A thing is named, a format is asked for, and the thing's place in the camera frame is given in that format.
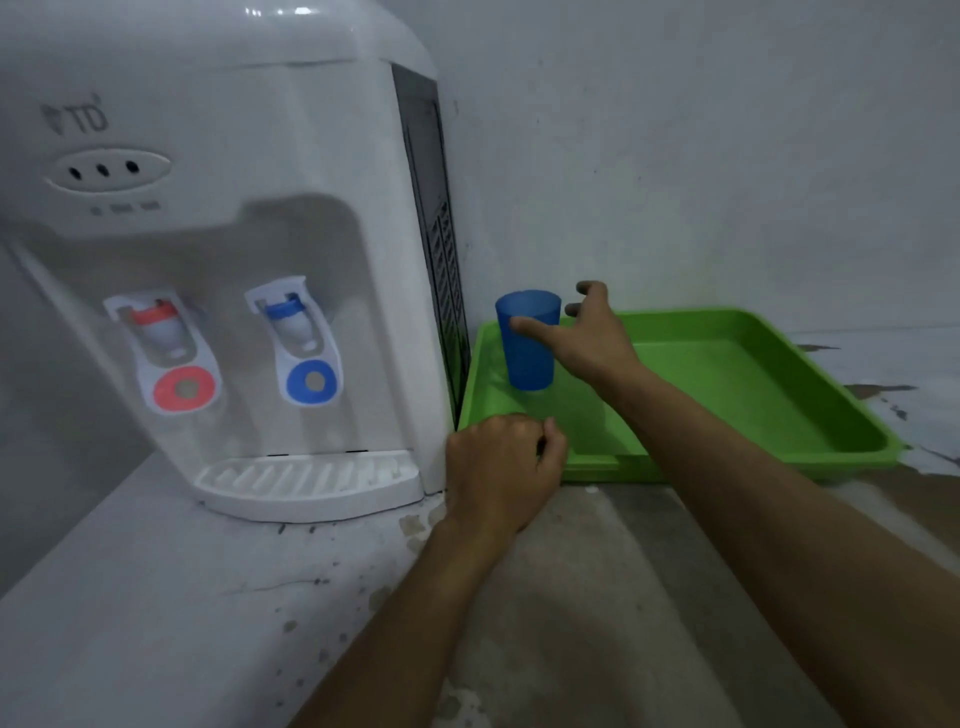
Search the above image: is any person's left hand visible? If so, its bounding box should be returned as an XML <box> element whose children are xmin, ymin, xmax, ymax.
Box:
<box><xmin>444</xmin><ymin>411</ymin><xmax>570</xmax><ymax>543</ymax></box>

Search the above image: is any person's right hand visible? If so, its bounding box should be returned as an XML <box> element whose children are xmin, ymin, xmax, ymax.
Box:
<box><xmin>509</xmin><ymin>280</ymin><xmax>648</xmax><ymax>396</ymax></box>

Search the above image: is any person's right forearm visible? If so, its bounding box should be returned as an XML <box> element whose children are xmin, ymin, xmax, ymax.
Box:
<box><xmin>597</xmin><ymin>364</ymin><xmax>960</xmax><ymax>728</ymax></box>

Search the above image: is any person's left forearm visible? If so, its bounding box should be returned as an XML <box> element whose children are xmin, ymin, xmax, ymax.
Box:
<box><xmin>288</xmin><ymin>516</ymin><xmax>520</xmax><ymax>728</ymax></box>

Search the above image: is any blue plastic cup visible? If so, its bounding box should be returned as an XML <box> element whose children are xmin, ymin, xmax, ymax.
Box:
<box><xmin>494</xmin><ymin>289</ymin><xmax>564</xmax><ymax>393</ymax></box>

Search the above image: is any green plastic tray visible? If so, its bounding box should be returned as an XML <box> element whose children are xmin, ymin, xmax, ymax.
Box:
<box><xmin>456</xmin><ymin>308</ymin><xmax>907</xmax><ymax>484</ymax></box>

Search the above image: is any blue cold water tap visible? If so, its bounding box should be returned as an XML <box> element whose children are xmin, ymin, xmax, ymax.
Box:
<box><xmin>243</xmin><ymin>275</ymin><xmax>345</xmax><ymax>408</ymax></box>

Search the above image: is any white drip tray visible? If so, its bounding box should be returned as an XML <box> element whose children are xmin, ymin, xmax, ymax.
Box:
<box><xmin>192</xmin><ymin>449</ymin><xmax>426</xmax><ymax>525</ymax></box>

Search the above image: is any white water dispenser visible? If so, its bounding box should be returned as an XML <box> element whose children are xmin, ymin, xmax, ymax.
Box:
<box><xmin>0</xmin><ymin>0</ymin><xmax>473</xmax><ymax>525</ymax></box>

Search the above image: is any red hot water tap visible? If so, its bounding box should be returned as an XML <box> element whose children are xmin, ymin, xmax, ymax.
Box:
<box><xmin>102</xmin><ymin>288</ymin><xmax>225</xmax><ymax>416</ymax></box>

